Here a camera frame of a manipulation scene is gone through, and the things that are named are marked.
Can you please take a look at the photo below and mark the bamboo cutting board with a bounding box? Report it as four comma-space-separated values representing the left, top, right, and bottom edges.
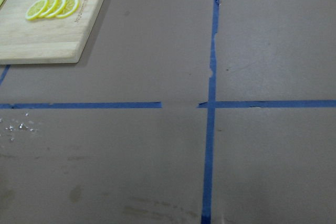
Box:
1, 0, 103, 65

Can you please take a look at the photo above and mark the lemon slice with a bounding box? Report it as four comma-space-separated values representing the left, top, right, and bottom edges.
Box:
38, 0, 58, 18
45, 0, 66, 18
56, 0, 79, 18
25, 0, 48, 20

